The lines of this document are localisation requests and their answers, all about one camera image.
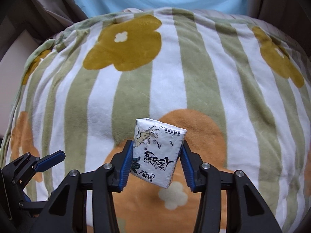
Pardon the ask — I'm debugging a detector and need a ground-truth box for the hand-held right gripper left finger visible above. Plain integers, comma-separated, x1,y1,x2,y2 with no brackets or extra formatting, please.
39,139,135,233

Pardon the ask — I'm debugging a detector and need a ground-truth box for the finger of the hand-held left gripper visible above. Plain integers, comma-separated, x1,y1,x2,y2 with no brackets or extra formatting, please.
34,150,66,173
10,152,41,193

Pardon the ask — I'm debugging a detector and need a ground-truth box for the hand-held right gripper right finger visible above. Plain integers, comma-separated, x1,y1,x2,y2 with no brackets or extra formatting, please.
179,141,283,233

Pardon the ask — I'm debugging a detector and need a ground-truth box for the white printed tissue packet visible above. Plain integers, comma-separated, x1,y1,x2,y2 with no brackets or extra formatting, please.
129,117,188,189

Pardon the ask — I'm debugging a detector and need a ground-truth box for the green striped flower blanket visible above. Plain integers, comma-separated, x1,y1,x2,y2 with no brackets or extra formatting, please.
0,7,311,233

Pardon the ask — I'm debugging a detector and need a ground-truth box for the white cushion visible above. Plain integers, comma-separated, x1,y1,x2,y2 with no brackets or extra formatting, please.
0,29,41,83

